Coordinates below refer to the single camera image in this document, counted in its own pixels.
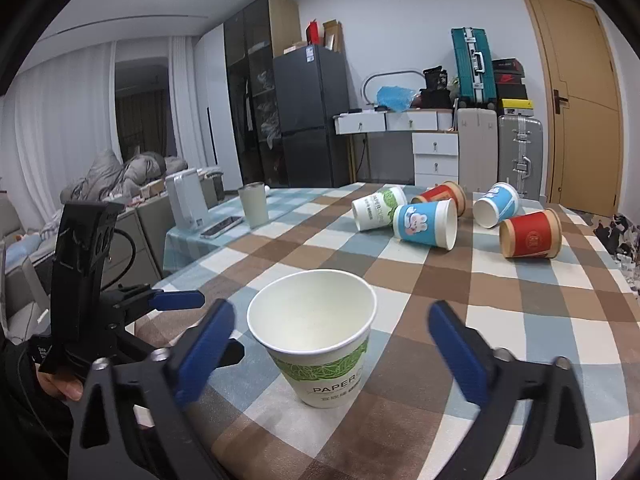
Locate dark glass cabinet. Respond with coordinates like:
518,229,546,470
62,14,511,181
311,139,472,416
223,0,302,192

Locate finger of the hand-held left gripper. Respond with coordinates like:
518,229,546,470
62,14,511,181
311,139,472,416
223,338,245,367
148,290,206,312

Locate grey sofa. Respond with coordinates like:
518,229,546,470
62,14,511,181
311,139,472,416
0,192,168,346

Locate white countertop appliance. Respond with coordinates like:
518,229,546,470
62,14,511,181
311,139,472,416
165,169,210,232

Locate blue and white paper cup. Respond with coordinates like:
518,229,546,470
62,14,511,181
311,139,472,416
473,182,521,229

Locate black refrigerator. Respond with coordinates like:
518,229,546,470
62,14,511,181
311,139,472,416
272,44,354,189

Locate white cup with green leaves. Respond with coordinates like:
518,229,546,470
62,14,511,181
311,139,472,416
247,269,377,409
351,186,408,232

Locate person's left forearm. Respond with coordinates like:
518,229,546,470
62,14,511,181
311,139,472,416
0,337,76,480

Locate white curtain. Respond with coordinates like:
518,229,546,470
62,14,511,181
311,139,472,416
0,34,202,196

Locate grey bedding pile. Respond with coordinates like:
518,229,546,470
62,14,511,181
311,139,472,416
59,148,190,202

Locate wooden door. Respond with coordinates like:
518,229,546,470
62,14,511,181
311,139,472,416
518,0,624,219

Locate brown and blue checked tablecloth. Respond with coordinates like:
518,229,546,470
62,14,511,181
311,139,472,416
134,182,640,480

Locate curved metal tube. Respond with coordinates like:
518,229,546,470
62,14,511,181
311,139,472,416
360,68,427,109

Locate white desk with drawers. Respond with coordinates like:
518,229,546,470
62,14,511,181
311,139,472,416
333,107,460,187

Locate patterned dark cloth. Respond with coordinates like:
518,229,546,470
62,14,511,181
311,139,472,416
593,211,640,263

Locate white suitcase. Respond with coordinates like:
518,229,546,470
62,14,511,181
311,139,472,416
455,107,499,195

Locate person's left hand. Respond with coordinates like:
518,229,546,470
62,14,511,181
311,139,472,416
39,373,87,402

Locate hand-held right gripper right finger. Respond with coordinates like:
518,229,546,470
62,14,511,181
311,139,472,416
427,301,608,480

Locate cardboard boxes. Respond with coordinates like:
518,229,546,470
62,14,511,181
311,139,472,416
322,19,345,54

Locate pale green tumbler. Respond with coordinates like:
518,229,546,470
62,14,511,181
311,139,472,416
237,182,270,229

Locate stack of shoe boxes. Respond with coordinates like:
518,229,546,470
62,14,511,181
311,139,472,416
492,58,535,116

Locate blue cup with rabbit print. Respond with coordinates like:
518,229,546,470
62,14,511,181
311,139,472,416
392,198,459,251

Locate blue plastic bag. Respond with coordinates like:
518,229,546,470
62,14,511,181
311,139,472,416
375,85,419,112

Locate silver suitcase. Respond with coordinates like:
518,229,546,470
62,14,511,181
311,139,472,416
496,114,545,202

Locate light blue checked cloth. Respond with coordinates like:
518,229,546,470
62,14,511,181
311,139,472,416
163,195,281,277

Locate black bag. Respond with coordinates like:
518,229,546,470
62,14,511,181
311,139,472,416
419,65,455,110

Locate red paper cup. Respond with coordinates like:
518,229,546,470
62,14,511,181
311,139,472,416
411,181,468,218
499,208,563,260

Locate black cable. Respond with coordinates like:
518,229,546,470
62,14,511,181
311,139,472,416
102,227,137,291

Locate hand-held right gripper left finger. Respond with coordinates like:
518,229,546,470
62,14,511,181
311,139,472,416
67,299,237,480

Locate white wardrobe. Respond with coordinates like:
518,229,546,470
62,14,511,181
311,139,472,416
193,23,242,195

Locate smartphone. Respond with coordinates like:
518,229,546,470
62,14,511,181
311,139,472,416
200,216,245,239

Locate teal suitcase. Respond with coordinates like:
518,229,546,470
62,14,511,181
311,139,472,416
451,27,497,109

